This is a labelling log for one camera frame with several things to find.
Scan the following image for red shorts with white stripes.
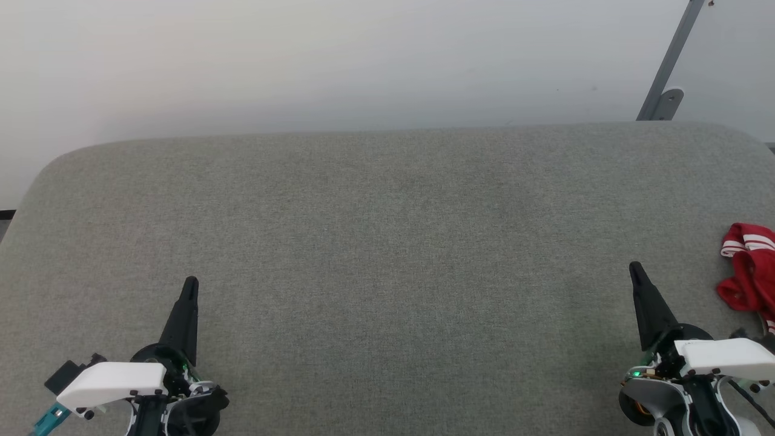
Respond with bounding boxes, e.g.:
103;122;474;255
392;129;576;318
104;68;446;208
716;222;775;337

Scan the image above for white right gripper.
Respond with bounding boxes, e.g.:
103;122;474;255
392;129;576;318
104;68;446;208
628;261;775;383

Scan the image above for grey metal wall bracket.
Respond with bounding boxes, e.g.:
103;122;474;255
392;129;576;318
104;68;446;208
651;88;685;122

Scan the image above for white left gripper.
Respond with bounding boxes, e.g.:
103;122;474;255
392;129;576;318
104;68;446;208
56;276;231;420

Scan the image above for grey fabric sofa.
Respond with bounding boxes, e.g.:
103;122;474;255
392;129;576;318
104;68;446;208
0;121;775;436

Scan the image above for grey slanted metal bar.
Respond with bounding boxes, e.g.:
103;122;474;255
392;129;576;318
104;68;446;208
636;0;706;122

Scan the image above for teal left cable connector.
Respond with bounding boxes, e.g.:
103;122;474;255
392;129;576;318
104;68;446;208
30;403;72;436

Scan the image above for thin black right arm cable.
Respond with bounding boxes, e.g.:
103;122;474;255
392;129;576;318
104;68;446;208
724;378;775;428

